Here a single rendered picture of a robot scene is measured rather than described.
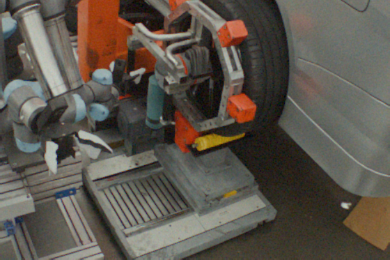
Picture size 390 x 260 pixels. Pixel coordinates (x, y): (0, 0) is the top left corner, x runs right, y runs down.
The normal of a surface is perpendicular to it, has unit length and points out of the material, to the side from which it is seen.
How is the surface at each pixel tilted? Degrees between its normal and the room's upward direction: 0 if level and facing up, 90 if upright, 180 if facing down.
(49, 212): 0
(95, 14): 90
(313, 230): 0
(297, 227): 0
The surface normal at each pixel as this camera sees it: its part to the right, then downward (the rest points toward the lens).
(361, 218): 0.13, -0.78
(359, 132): -0.84, 0.25
